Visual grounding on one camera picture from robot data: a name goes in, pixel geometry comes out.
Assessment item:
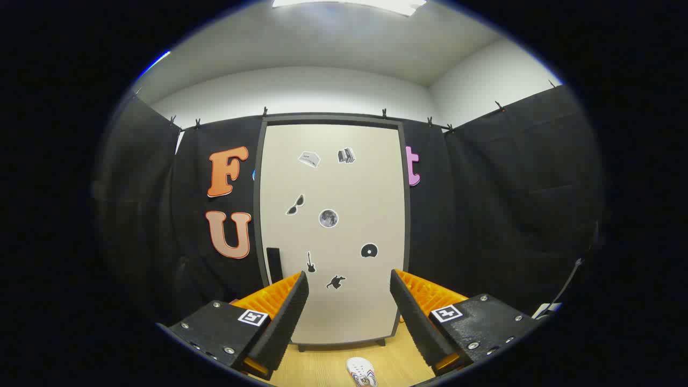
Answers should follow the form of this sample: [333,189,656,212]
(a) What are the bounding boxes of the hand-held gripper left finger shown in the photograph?
[157,270,310,382]

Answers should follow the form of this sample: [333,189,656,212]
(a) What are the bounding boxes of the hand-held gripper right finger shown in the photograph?
[389,268,541,378]

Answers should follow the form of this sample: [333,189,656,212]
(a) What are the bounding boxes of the black cabinet door handle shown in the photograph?
[267,247,283,285]

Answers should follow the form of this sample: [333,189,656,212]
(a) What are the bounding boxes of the white striped shoe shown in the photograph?
[346,356,378,387]

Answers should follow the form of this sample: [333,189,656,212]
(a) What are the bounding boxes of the white shoe cabinet door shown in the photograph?
[260,124,406,345]

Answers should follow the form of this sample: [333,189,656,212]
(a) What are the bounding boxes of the grey shoe cabinet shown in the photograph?
[253,113,412,353]

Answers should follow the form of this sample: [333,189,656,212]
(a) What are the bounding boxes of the black backdrop cloth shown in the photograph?
[94,85,605,328]

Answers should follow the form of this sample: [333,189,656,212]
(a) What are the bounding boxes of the thin black rod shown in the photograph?
[548,258,584,312]

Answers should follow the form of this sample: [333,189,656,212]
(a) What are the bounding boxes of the ceiling light panel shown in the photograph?
[271,0,428,17]

